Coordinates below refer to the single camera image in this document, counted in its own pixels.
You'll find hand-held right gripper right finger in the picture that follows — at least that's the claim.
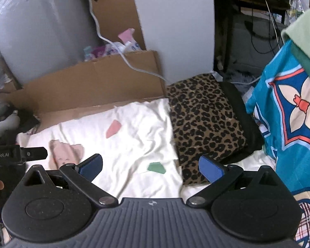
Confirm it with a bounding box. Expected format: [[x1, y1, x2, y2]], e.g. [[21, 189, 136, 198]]
[[186, 155, 285, 207]]

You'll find dark green cloth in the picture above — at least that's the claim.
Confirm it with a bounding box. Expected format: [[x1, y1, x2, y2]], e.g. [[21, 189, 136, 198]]
[[291, 43, 310, 89]]

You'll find upright brown cardboard box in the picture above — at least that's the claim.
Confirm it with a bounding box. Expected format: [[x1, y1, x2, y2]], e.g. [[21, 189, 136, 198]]
[[77, 0, 146, 62]]

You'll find white cable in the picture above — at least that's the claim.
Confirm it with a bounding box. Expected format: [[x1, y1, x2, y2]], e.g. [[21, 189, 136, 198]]
[[86, 0, 261, 86]]

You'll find grey neck pillow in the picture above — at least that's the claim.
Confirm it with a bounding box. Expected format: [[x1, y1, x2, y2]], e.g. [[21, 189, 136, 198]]
[[0, 103, 20, 138]]

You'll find black cloth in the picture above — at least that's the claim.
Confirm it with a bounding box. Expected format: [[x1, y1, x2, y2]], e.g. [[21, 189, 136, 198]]
[[14, 106, 40, 132]]

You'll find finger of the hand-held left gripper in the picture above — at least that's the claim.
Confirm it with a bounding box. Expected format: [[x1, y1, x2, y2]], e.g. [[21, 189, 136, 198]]
[[19, 147, 48, 161]]

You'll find white purple refill pouch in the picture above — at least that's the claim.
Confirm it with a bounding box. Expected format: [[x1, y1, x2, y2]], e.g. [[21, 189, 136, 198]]
[[92, 28, 141, 58]]

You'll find leopard print garment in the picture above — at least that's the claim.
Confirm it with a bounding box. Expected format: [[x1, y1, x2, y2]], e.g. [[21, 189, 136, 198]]
[[166, 74, 248, 186]]

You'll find teal printed blanket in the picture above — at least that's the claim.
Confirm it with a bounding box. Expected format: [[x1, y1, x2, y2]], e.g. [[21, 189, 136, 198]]
[[245, 39, 310, 243]]

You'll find light green cloth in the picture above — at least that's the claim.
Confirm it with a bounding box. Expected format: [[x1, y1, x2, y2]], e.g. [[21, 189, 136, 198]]
[[281, 9, 310, 65]]

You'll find folded black garment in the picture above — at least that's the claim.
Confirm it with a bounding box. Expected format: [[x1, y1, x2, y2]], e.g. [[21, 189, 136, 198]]
[[218, 81, 264, 166]]

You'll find white bear print bedsheet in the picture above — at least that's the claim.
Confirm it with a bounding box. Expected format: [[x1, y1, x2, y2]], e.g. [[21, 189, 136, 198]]
[[15, 98, 277, 202]]

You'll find brown cardboard sheet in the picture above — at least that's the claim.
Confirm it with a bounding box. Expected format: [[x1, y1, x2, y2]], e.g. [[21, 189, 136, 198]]
[[5, 50, 168, 124]]

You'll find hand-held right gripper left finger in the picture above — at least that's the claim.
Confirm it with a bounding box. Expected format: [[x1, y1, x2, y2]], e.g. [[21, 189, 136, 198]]
[[23, 154, 118, 207]]

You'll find grey upright panel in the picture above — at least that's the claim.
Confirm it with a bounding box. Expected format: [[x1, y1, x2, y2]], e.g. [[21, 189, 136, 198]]
[[0, 0, 99, 83]]

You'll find black desk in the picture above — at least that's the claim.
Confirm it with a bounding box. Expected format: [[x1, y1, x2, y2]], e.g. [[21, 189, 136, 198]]
[[213, 0, 292, 73]]

